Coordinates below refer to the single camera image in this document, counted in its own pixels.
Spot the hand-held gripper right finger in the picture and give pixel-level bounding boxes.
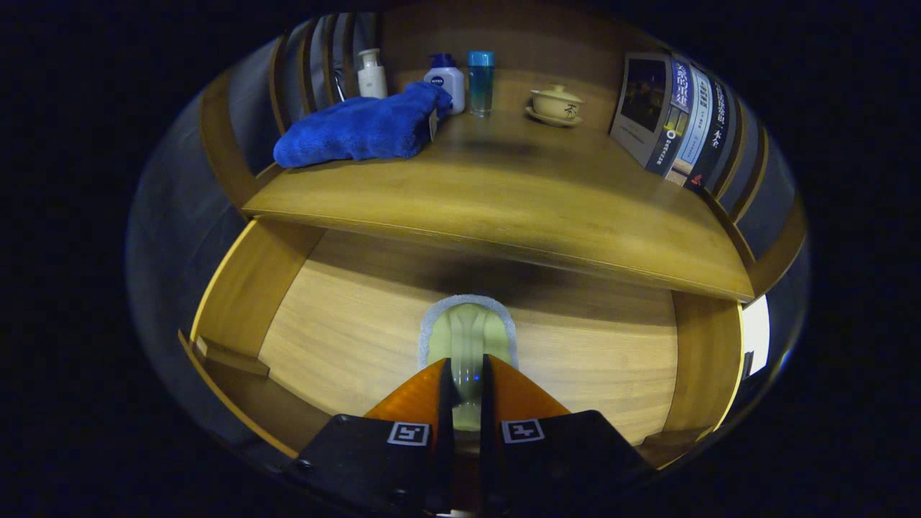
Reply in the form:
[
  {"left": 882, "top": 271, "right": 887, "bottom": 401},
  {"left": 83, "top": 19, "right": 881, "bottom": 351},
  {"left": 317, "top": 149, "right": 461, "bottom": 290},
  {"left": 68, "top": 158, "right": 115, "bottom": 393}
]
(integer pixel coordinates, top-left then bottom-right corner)
[{"left": 480, "top": 354, "right": 659, "bottom": 516}]

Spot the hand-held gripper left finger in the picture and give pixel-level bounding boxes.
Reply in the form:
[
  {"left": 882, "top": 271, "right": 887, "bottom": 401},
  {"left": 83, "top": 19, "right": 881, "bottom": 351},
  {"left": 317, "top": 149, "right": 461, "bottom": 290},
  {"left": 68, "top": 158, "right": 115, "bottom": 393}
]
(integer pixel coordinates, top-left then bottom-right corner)
[{"left": 284, "top": 358, "right": 455, "bottom": 516}]

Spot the wooden drawer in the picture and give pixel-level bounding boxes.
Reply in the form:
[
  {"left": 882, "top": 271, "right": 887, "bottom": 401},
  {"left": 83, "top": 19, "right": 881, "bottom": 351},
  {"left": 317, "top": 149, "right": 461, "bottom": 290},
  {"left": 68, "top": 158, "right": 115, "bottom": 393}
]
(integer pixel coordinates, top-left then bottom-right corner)
[{"left": 178, "top": 216, "right": 745, "bottom": 472}]

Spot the beige saucer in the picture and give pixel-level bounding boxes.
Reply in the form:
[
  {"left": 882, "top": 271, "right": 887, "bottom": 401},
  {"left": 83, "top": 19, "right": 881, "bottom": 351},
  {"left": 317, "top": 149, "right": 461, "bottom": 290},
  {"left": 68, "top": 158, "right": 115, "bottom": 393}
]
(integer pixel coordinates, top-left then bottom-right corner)
[{"left": 525, "top": 106, "right": 584, "bottom": 129}]

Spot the white pump bottle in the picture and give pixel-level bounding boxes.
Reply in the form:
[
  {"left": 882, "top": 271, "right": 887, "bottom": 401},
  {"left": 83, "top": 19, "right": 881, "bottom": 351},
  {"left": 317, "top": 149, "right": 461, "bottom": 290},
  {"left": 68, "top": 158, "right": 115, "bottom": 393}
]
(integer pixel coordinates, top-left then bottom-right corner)
[{"left": 358, "top": 48, "right": 388, "bottom": 99}]

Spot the book with white spine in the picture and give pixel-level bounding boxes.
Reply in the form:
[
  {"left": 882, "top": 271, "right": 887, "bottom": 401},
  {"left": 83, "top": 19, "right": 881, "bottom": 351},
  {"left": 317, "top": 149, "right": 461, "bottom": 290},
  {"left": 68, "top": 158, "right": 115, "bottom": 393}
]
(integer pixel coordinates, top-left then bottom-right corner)
[{"left": 666, "top": 65, "right": 714, "bottom": 186}]

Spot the teal clear bottle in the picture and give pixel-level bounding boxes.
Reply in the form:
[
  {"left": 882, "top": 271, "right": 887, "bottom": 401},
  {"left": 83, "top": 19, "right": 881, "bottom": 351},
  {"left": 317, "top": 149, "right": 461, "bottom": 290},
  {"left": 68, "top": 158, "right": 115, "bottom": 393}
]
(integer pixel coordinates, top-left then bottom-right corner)
[{"left": 467, "top": 50, "right": 496, "bottom": 118}]

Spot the book with black spine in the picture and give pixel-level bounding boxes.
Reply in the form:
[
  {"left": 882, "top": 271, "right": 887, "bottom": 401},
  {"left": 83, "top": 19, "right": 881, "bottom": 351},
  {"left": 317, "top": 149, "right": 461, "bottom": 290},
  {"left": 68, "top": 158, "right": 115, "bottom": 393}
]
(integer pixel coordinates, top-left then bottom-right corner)
[{"left": 684, "top": 79, "right": 731, "bottom": 194}]

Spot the blue towel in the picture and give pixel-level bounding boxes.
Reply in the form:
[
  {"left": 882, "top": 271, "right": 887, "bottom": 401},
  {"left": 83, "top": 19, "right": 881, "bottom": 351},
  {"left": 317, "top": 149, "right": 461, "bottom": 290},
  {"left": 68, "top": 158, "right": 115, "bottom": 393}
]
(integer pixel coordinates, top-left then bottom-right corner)
[{"left": 273, "top": 81, "right": 454, "bottom": 169}]

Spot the book with purple spine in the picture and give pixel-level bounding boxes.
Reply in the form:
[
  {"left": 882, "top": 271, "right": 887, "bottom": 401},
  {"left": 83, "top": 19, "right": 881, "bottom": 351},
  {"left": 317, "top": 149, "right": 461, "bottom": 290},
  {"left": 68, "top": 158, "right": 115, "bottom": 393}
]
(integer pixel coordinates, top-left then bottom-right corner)
[{"left": 609, "top": 52, "right": 695, "bottom": 177}]

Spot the beige lidded teacup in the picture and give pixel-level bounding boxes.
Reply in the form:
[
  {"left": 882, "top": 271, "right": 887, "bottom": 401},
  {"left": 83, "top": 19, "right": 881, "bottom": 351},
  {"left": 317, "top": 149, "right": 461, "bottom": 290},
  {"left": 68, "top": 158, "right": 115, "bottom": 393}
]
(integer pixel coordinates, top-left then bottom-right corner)
[{"left": 530, "top": 84, "right": 585, "bottom": 120}]

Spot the wooden cabinet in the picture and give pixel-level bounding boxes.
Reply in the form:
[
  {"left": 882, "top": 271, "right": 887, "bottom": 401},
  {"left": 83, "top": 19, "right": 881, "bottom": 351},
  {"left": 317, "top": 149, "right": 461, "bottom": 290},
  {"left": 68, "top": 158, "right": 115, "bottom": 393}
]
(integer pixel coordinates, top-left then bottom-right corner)
[{"left": 198, "top": 7, "right": 808, "bottom": 303}]

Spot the wooden countertop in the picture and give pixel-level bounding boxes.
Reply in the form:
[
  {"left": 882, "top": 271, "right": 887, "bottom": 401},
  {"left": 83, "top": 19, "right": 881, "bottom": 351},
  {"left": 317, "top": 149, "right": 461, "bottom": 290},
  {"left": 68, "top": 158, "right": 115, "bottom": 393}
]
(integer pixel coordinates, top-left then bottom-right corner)
[{"left": 242, "top": 68, "right": 755, "bottom": 303}]

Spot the green scrub brush white pad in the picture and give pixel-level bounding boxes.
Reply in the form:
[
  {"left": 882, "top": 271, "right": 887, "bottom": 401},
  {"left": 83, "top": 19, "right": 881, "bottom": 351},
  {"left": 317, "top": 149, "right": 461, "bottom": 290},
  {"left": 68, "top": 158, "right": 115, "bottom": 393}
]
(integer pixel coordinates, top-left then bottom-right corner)
[{"left": 418, "top": 294, "right": 519, "bottom": 432}]

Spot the white lotion bottle blue cap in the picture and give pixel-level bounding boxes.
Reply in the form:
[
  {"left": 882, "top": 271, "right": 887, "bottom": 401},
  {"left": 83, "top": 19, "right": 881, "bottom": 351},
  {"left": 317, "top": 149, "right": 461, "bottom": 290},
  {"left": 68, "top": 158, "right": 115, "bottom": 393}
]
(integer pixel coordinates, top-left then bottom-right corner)
[{"left": 423, "top": 53, "right": 466, "bottom": 116}]

